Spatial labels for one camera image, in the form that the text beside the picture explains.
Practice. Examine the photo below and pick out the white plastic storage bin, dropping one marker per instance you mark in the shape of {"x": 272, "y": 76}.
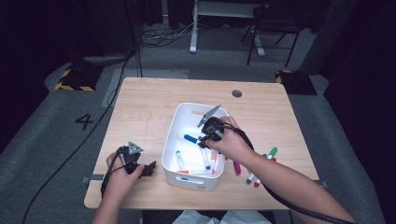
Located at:
{"x": 183, "y": 124}

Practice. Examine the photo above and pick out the grey round stand base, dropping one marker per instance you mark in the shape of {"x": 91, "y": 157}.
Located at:
{"x": 102, "y": 59}

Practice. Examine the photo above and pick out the red marker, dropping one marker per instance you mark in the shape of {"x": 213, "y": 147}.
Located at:
{"x": 257, "y": 183}

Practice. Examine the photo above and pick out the person's right hand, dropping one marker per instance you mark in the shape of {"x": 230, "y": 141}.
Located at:
{"x": 233, "y": 146}

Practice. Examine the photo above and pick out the person's light grey clothing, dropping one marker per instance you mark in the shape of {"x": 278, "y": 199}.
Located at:
{"x": 199, "y": 218}

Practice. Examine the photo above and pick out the magenta marker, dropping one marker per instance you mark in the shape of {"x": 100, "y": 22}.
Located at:
{"x": 237, "y": 168}

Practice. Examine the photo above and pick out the grey curtain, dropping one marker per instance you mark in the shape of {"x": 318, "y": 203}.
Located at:
{"x": 327, "y": 40}

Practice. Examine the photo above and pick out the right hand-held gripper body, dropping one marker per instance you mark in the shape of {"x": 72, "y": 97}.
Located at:
{"x": 213, "y": 129}

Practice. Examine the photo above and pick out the pink marker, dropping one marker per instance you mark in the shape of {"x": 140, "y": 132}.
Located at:
{"x": 213, "y": 156}

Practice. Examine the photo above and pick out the person's left hand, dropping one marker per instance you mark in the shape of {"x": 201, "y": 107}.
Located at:
{"x": 121, "y": 185}

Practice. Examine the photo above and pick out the black stand pole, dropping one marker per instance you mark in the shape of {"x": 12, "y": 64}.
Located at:
{"x": 135, "y": 40}

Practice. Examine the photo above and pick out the dark blue marker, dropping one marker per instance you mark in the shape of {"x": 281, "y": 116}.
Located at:
{"x": 190, "y": 138}

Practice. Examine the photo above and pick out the purple marker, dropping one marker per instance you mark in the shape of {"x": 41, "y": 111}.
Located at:
{"x": 205, "y": 157}

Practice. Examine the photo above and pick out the light blue marker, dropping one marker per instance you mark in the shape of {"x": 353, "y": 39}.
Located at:
{"x": 179, "y": 160}

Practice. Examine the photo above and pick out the black chair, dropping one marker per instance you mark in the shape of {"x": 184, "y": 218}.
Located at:
{"x": 274, "y": 26}

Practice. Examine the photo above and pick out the white desk frame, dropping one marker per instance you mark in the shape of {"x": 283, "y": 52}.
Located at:
{"x": 194, "y": 31}

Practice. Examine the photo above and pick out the light green marker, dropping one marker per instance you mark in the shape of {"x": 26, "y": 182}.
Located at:
{"x": 272, "y": 152}

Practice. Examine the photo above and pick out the orange marker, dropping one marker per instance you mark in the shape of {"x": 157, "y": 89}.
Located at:
{"x": 184, "y": 171}

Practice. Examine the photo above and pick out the dark green marker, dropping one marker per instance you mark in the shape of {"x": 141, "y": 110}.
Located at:
{"x": 250, "y": 178}

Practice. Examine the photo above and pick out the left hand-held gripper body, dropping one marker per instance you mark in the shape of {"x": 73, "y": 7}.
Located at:
{"x": 130, "y": 157}

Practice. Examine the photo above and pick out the black yellow striped base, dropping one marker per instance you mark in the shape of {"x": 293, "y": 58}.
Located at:
{"x": 295, "y": 82}
{"x": 77, "y": 79}

